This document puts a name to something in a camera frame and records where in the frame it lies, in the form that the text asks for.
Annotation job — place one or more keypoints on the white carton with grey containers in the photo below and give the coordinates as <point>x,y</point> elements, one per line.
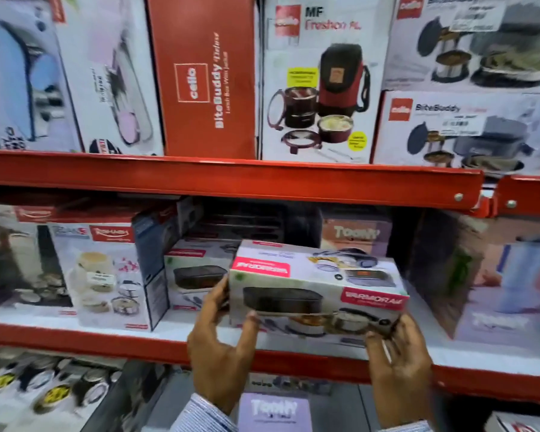
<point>468,132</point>
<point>472,40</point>

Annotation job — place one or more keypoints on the small purple carton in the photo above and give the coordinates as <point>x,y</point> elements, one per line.
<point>355,233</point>

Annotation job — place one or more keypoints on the person's right forearm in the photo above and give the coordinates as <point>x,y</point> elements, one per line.
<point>409,427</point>

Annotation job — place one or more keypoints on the dark grey carton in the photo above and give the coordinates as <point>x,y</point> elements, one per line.
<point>130,398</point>

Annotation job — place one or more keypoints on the person's left thumb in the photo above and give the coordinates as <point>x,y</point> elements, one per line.
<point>251,328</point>

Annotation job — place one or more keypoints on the person's right thumb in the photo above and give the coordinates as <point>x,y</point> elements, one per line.
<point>374,350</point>

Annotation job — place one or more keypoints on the red lunch box carton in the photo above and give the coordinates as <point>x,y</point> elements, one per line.
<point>204,76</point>

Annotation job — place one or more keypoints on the red metal shelf rack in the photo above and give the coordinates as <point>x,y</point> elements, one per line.
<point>234,179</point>

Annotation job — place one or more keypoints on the person's left forearm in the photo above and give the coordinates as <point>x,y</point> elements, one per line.
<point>202,418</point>

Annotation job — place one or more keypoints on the white casserole set carton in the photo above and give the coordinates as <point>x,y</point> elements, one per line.
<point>112,274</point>

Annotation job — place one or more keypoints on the white lunch box carton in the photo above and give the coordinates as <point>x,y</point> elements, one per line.
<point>317,290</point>
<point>193,276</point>

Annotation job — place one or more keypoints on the white carton with blue bottle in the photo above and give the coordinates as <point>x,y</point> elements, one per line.
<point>24,76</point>

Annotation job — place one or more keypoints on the dark casserole carton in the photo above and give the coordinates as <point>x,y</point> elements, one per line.
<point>15,260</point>

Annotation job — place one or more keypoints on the carton with yellow containers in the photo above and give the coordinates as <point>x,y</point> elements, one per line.
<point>45,386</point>

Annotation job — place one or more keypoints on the white carton with red bag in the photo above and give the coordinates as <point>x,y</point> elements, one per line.
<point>319,80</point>

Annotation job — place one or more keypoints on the white carton with pink bottle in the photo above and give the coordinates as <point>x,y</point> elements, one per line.
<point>110,76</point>

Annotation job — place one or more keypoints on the person's left hand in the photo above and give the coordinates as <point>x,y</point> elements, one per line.
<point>220,362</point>

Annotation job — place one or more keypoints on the white carton with red print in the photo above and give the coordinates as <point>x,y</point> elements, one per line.
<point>519,422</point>

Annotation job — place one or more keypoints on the person's right hand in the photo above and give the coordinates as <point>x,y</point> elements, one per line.
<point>400,373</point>

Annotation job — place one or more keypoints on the purple bottle carton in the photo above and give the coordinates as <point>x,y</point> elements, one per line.
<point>499,278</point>

